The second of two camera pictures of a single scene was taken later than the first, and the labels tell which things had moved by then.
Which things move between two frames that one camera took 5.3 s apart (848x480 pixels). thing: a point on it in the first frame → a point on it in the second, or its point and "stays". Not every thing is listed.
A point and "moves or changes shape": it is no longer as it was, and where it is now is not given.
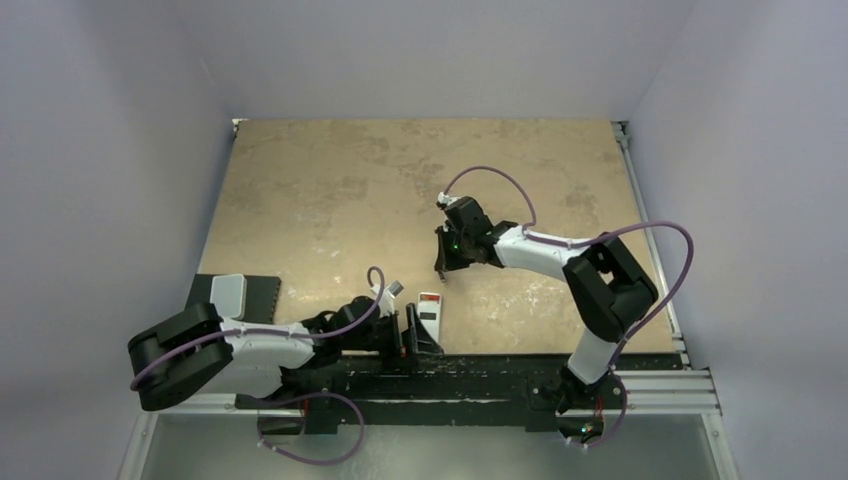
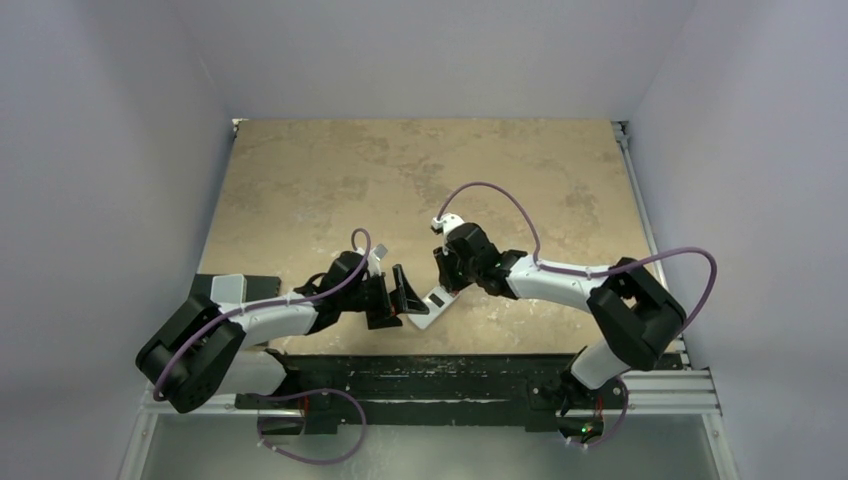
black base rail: x=541 y=387 stays
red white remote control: x=429 y=311 moves or changes shape
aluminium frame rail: x=669 y=389 stays
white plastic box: x=229 y=295 stays
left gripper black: x=420 y=343 → x=399 y=301
